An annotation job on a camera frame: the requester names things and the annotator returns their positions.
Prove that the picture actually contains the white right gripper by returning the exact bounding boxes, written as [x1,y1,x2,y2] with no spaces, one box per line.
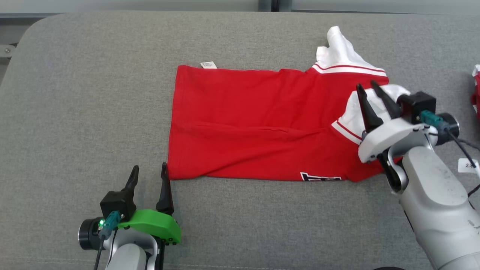
[355,80,439,164]

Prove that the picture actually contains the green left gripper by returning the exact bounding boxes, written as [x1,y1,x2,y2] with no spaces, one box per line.
[117,162,182,246]

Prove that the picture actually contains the red and white shirt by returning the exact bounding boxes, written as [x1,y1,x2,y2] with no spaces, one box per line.
[167,26,413,183]

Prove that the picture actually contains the red and white garment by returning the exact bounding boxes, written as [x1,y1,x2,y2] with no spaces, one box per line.
[471,64,480,120]

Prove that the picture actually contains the left cable with teal connector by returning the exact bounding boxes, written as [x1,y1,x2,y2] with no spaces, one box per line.
[93,211,121,270]

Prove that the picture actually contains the cable with teal connector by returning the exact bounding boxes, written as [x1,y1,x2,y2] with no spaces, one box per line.
[420,110,480,210]
[93,211,121,270]

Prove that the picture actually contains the right cable with teal connector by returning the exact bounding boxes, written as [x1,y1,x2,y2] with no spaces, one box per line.
[420,110,480,210]

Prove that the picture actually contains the white paper cable tag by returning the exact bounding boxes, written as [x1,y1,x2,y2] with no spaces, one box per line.
[458,157,480,174]

